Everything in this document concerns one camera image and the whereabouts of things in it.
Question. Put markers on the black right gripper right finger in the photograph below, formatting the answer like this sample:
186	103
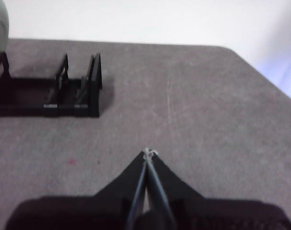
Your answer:
219	215

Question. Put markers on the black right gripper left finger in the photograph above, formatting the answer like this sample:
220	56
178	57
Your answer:
88	213

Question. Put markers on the black plate rack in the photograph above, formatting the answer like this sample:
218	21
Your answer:
28	110

